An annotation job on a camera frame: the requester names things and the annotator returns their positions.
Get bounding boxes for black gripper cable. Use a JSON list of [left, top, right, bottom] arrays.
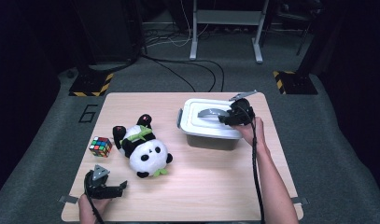
[[83, 176, 106, 224], [250, 115, 267, 224]]

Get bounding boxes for person's right hand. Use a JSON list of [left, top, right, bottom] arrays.
[[232, 116, 267, 147]]

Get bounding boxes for black chair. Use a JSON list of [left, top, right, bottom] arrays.
[[265, 0, 323, 57]]

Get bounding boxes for translucent grey storage box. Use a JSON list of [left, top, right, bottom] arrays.
[[176, 107, 242, 152]]

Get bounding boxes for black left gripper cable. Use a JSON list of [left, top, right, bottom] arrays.
[[83, 176, 106, 224]]

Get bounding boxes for black floor cable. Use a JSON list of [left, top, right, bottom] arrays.
[[153, 58, 226, 93], [140, 54, 197, 93]]

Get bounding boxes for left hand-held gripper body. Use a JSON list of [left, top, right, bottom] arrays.
[[83, 164, 120, 201]]

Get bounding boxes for person's left hand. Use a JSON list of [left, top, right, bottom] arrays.
[[77, 192, 113, 224]]

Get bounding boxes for black yellow striped base plate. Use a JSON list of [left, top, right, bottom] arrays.
[[273, 70, 319, 96], [68, 72, 115, 98]]

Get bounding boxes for white metal stand frame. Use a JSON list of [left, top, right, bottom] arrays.
[[189, 0, 271, 65]]

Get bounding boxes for multicoloured puzzle cube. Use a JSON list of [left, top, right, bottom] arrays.
[[88, 135, 114, 159]]

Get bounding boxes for grey tape strip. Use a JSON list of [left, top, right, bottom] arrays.
[[57, 194, 80, 205], [291, 196, 310, 206]]

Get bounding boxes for white floor cables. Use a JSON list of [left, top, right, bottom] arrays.
[[143, 0, 211, 49]]

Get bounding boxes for white box lid grey handle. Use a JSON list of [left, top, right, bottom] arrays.
[[179, 98, 244, 140]]

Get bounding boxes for dark curtain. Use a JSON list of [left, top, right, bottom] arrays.
[[0, 0, 86, 202], [303, 0, 380, 190]]

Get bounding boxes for panda plush toy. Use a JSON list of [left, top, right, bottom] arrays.
[[112, 113, 175, 179]]

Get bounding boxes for dark cabinet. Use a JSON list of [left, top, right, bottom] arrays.
[[70, 0, 146, 68]]

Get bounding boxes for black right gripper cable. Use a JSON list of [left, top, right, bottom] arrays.
[[250, 115, 267, 224]]

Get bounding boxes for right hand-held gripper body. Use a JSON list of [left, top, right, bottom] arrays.
[[228, 90, 259, 127]]

